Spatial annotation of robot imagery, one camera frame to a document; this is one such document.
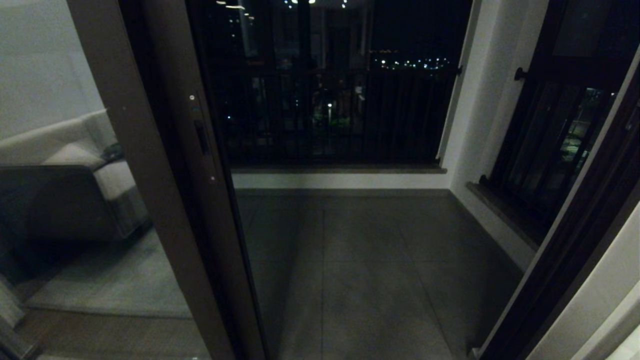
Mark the sliding glass door brown frame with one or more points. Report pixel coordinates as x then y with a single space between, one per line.
222 225

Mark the long brown stone sill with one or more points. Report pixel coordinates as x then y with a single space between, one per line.
350 169

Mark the black balcony railing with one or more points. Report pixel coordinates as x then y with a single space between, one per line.
400 115

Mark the short brown stone sill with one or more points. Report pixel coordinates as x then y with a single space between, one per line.
505 214

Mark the grey rug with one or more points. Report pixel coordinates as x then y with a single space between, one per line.
110 280

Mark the fixed glass panel brown frame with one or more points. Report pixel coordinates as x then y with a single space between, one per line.
172 225

